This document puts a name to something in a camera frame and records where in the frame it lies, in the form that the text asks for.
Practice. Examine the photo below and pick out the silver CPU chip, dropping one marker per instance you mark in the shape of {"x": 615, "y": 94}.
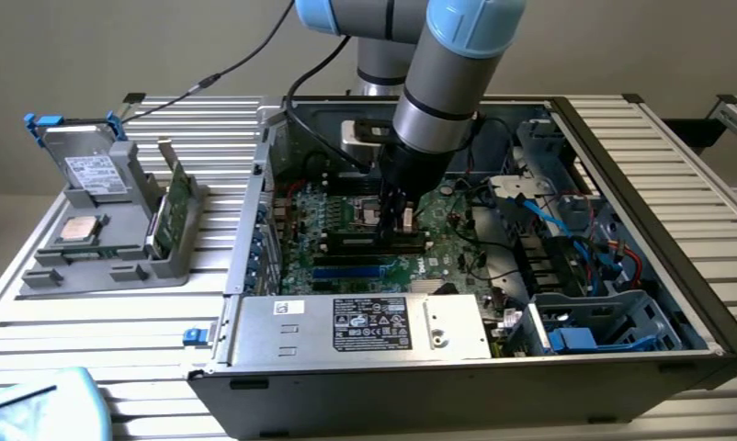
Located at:
{"x": 83, "y": 228}

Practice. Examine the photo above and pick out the blue case latch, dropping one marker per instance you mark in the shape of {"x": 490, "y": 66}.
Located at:
{"x": 196, "y": 335}

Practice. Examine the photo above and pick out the black RAM stick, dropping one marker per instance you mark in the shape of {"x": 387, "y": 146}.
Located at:
{"x": 355, "y": 241}

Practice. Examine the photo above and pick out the light blue plastic cover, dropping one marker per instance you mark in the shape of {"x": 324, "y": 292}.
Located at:
{"x": 43, "y": 409}

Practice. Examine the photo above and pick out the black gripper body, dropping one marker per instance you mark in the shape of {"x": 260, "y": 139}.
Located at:
{"x": 414, "y": 170}

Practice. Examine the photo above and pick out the hard disk with blue rails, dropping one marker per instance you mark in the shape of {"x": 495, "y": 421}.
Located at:
{"x": 88, "y": 156}

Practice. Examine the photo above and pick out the silver chipset heatsink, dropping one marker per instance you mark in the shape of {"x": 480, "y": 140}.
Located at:
{"x": 431, "y": 287}

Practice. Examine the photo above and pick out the green graphics card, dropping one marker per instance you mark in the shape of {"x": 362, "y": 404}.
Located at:
{"x": 175, "y": 211}

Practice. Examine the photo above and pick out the black expansion slot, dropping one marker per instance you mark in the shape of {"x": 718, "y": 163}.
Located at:
{"x": 350, "y": 260}

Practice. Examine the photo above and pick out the blue expansion slot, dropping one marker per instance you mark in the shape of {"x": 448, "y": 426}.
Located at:
{"x": 346, "y": 272}

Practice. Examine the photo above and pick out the open black PC case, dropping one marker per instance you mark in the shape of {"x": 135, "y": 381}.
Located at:
{"x": 404, "y": 399}

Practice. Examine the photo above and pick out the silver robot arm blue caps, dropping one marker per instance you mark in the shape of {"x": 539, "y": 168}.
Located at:
{"x": 447, "y": 92}

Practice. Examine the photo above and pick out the grey optical drive bay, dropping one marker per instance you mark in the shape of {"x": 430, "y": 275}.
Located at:
{"x": 537, "y": 151}

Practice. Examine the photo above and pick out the grey disk bay cage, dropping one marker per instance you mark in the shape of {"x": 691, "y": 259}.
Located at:
{"x": 613, "y": 321}

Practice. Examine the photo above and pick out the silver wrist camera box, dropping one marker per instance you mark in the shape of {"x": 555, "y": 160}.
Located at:
{"x": 358, "y": 140}

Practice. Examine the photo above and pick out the green motherboard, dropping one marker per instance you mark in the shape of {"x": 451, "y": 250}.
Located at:
{"x": 454, "y": 229}

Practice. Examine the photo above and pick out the silver power supply unit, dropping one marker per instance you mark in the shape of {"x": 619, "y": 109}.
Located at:
{"x": 355, "y": 328}

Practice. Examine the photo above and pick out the grey parts rack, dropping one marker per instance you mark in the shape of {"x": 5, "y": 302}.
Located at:
{"x": 123, "y": 271}

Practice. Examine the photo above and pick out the CPU socket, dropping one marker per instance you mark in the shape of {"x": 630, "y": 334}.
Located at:
{"x": 364, "y": 211}

